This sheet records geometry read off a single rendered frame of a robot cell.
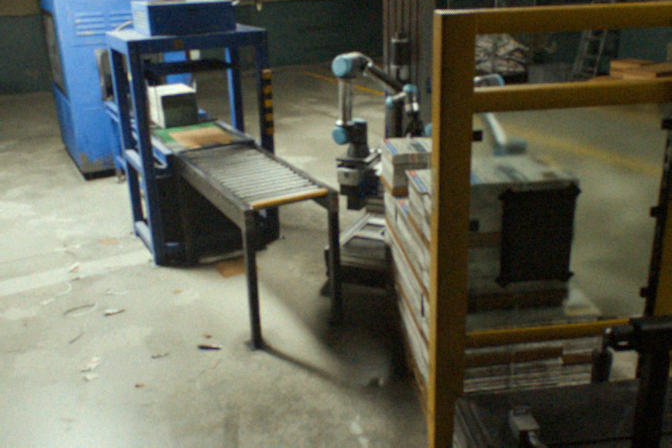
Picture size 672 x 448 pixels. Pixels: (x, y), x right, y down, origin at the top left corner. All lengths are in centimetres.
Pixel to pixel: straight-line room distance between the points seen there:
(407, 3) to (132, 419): 268
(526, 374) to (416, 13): 230
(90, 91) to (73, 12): 73
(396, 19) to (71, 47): 356
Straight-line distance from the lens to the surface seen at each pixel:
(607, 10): 189
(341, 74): 395
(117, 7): 684
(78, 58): 682
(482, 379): 256
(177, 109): 541
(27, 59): 1196
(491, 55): 1116
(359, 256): 427
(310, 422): 324
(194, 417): 336
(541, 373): 263
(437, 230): 186
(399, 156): 338
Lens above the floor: 198
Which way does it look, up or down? 19 degrees down
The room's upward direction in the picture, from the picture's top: 2 degrees counter-clockwise
